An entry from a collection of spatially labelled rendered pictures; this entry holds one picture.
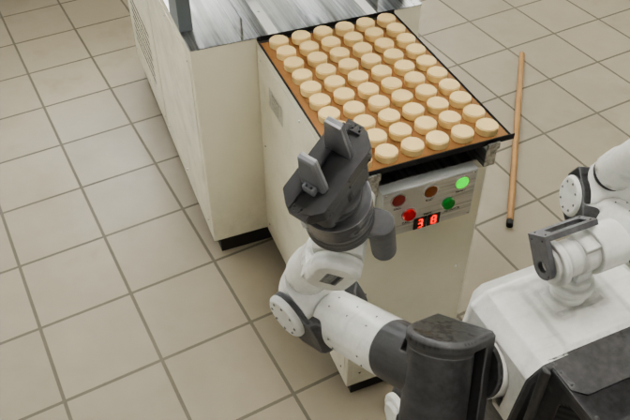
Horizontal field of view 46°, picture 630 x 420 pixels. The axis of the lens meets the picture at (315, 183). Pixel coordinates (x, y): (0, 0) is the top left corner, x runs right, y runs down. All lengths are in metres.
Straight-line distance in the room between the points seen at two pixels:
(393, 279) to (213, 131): 0.74
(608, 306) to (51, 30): 3.36
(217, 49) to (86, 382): 1.06
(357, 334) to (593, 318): 0.33
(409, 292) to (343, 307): 0.83
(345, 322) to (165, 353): 1.34
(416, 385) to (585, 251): 0.28
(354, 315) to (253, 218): 1.46
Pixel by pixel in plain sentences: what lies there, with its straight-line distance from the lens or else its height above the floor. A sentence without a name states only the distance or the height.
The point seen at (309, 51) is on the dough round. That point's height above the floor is 0.92.
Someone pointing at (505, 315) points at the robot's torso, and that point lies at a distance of 1.07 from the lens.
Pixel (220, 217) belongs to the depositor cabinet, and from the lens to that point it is 2.49.
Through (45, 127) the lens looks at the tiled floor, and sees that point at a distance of 3.36.
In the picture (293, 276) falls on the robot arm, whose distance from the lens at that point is 1.12.
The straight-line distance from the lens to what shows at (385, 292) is 1.91.
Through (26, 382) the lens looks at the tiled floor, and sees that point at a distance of 2.45.
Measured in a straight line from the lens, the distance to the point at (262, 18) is 2.10.
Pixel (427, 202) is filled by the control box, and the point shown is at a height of 0.78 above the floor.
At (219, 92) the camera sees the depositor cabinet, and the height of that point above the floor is 0.68.
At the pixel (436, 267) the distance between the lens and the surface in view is 1.94.
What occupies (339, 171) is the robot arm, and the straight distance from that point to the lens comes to 0.80.
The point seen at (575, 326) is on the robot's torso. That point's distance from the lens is 1.08.
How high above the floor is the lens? 1.93
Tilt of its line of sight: 42 degrees down
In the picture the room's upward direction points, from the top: straight up
